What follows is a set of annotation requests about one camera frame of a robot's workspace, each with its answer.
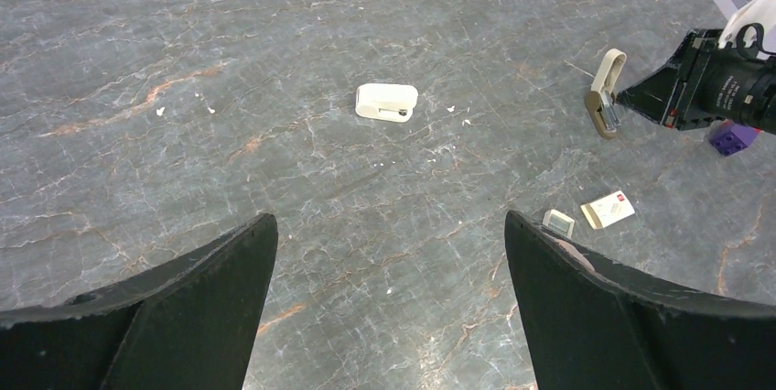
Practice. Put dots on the staple strip box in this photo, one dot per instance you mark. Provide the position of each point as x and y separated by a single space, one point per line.
607 210

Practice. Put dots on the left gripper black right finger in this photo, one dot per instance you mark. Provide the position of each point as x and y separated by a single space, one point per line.
594 323

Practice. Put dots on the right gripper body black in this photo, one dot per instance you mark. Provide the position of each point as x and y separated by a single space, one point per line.
690 61

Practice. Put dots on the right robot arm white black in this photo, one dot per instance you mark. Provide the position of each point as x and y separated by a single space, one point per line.
702 83

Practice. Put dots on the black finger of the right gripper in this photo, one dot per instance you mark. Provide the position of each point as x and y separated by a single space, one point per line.
655 97

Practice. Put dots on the purple red block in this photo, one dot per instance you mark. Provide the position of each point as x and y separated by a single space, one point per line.
729 138

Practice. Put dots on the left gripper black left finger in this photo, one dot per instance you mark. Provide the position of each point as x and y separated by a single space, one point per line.
190 323

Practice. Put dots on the clear staple tray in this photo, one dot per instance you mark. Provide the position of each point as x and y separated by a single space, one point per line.
558 223

